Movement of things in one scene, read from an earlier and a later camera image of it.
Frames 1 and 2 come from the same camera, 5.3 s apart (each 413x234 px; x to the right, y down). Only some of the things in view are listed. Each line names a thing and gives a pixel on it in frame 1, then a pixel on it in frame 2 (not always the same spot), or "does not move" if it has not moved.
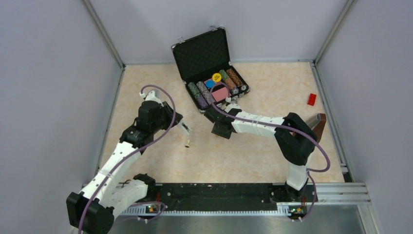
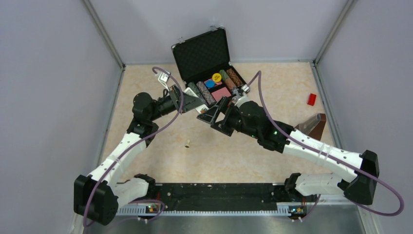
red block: (311, 99) does not move
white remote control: (185, 128) -> (201, 109)
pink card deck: (220, 94) does not move
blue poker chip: (210, 83) does not move
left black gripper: (166, 108) -> (190, 102)
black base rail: (218, 198) does not move
